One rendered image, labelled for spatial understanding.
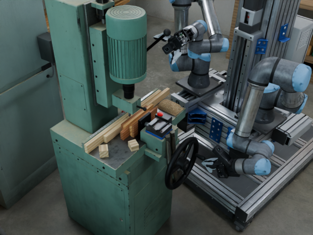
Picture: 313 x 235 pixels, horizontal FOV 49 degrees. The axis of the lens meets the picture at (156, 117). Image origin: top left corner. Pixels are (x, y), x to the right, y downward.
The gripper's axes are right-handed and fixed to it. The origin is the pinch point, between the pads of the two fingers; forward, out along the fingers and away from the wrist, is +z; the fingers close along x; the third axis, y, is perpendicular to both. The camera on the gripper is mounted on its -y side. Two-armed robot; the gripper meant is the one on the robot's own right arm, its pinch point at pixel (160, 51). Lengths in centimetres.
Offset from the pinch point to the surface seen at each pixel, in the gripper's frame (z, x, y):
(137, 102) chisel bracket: 12.0, 13.6, -21.4
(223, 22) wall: -307, 1, -156
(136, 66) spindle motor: 15.5, -0.4, -3.2
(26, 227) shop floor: 58, 43, -140
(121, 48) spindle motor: 19.9, -10.2, 0.5
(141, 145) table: 22.2, 32.1, -24.9
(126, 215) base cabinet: 34, 61, -57
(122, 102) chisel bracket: 15.8, 9.6, -26.2
